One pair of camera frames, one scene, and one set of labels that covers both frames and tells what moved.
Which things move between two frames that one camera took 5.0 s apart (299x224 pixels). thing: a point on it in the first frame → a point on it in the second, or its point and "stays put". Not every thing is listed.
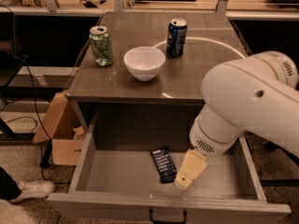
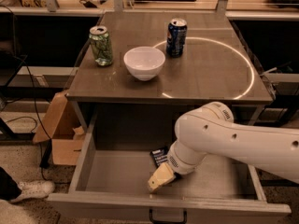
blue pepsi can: (177, 33) stays put
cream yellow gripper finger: (193, 162) → (163, 175)
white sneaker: (35, 189) stays put
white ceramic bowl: (145, 63) stays put
